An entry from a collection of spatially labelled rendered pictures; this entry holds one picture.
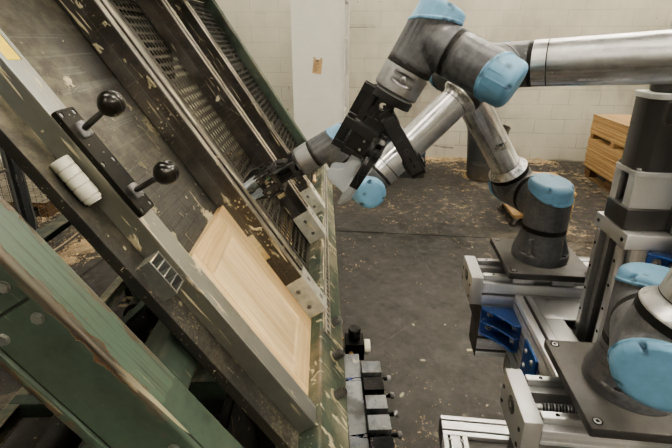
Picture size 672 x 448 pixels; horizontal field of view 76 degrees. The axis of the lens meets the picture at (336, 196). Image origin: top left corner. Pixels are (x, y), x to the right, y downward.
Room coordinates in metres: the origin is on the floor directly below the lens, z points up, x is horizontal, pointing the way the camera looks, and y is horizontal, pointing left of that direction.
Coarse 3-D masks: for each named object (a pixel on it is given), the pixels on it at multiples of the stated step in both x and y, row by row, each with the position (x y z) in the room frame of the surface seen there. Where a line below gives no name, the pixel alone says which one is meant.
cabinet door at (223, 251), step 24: (216, 216) 0.93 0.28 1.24; (216, 240) 0.86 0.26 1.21; (240, 240) 0.96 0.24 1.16; (216, 264) 0.79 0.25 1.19; (240, 264) 0.88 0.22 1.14; (264, 264) 0.99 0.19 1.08; (240, 288) 0.81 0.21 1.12; (264, 288) 0.90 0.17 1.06; (240, 312) 0.74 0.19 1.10; (264, 312) 0.83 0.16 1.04; (288, 312) 0.93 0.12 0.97; (264, 336) 0.75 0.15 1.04; (288, 336) 0.85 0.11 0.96; (288, 360) 0.77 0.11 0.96
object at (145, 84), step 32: (64, 0) 1.00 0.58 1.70; (96, 0) 1.00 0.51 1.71; (96, 32) 1.00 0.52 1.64; (128, 32) 1.05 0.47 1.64; (128, 64) 1.00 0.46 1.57; (160, 96) 1.00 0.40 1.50; (160, 128) 1.00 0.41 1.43; (192, 128) 1.01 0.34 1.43; (192, 160) 1.00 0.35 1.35; (224, 160) 1.06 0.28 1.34; (224, 192) 1.01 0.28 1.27; (256, 224) 1.01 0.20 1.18; (288, 256) 1.02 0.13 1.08; (288, 288) 1.01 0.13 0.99
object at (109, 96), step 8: (104, 96) 0.60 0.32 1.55; (112, 96) 0.60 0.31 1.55; (120, 96) 0.61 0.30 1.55; (96, 104) 0.61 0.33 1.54; (104, 104) 0.60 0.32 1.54; (112, 104) 0.60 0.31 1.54; (120, 104) 0.61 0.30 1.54; (96, 112) 0.63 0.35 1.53; (104, 112) 0.60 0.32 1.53; (112, 112) 0.60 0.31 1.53; (120, 112) 0.61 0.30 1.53; (80, 120) 0.66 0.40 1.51; (88, 120) 0.64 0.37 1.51; (96, 120) 0.64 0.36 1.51; (80, 128) 0.66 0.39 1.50; (88, 128) 0.65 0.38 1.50; (88, 136) 0.66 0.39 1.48
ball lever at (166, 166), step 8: (168, 160) 0.62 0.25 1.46; (160, 168) 0.60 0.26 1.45; (168, 168) 0.60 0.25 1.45; (176, 168) 0.61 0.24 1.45; (160, 176) 0.60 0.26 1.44; (168, 176) 0.60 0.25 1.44; (176, 176) 0.61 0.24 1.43; (136, 184) 0.67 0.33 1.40; (144, 184) 0.64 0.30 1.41; (168, 184) 0.61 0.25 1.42; (136, 192) 0.66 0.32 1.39
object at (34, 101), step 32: (0, 32) 0.68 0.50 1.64; (0, 64) 0.64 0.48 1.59; (32, 96) 0.64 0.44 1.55; (32, 128) 0.64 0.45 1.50; (128, 224) 0.64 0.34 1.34; (160, 224) 0.68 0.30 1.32; (192, 288) 0.64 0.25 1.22; (224, 320) 0.65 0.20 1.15; (256, 352) 0.66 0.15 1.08; (256, 384) 0.65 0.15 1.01; (288, 384) 0.67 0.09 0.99; (288, 416) 0.65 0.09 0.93
